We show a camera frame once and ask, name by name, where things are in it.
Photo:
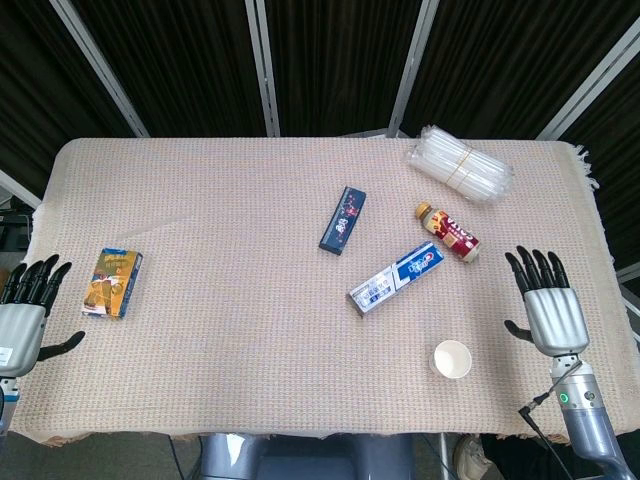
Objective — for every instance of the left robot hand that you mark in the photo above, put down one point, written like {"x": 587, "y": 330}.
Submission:
{"x": 20, "y": 335}

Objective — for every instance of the metal table leg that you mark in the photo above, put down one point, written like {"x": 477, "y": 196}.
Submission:
{"x": 443, "y": 457}

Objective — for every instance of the black pleated curtain panel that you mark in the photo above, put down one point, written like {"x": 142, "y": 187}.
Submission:
{"x": 340, "y": 65}
{"x": 35, "y": 90}
{"x": 185, "y": 65}
{"x": 510, "y": 55}

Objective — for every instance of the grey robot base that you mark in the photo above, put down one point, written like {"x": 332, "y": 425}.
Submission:
{"x": 300, "y": 460}

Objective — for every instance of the beige woven tablecloth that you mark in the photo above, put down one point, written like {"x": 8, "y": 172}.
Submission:
{"x": 225, "y": 325}

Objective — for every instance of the orange yellow snack box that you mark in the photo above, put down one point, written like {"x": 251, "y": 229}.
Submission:
{"x": 110, "y": 285}

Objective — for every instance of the white blue toothpaste box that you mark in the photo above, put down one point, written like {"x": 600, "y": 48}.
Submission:
{"x": 395, "y": 280}

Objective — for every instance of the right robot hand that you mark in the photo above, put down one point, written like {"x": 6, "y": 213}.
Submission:
{"x": 555, "y": 320}

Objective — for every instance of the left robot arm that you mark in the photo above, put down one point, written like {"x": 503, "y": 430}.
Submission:
{"x": 7, "y": 400}

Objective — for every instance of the bundle of wrapped straws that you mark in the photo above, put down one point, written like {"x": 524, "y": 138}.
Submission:
{"x": 460, "y": 165}

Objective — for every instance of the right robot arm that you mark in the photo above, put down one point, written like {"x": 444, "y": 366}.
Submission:
{"x": 585, "y": 415}

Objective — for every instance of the dark blue printed box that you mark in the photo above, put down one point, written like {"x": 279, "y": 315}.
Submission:
{"x": 344, "y": 220}

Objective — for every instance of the single clear straw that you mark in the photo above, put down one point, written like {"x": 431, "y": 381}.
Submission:
{"x": 150, "y": 229}

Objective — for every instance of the red label drink bottle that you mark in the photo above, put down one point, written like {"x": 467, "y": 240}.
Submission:
{"x": 452, "y": 235}

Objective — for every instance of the white paper cup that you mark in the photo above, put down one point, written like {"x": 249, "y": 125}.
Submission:
{"x": 450, "y": 357}

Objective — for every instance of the aluminium partition post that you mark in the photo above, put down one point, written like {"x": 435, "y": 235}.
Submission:
{"x": 20, "y": 192}
{"x": 265, "y": 75}
{"x": 412, "y": 70}
{"x": 630, "y": 272}
{"x": 590, "y": 87}
{"x": 100, "y": 70}

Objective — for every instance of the white shoe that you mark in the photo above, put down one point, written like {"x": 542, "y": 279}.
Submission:
{"x": 467, "y": 457}

